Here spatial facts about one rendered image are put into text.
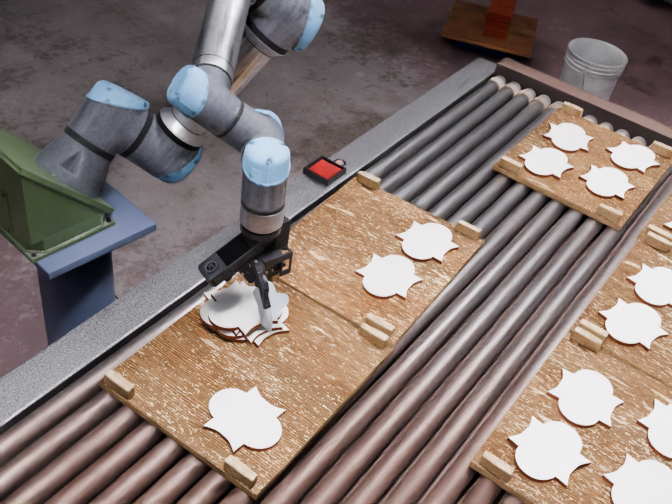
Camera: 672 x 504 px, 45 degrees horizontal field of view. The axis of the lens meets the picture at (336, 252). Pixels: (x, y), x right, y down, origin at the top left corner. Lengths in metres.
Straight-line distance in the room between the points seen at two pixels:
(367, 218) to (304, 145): 1.92
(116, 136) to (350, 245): 0.54
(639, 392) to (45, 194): 1.21
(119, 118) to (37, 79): 2.39
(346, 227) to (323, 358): 0.39
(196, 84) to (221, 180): 2.13
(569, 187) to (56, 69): 2.78
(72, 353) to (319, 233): 0.58
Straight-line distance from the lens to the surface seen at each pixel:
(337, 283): 1.67
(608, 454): 1.54
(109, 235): 1.85
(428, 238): 1.81
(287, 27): 1.69
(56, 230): 1.79
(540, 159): 2.18
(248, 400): 1.43
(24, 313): 2.93
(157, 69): 4.23
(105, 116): 1.77
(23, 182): 1.68
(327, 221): 1.81
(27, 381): 1.52
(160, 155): 1.81
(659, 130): 2.48
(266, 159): 1.30
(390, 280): 1.68
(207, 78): 1.37
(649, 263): 1.98
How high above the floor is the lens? 2.07
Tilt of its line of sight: 41 degrees down
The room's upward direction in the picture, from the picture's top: 10 degrees clockwise
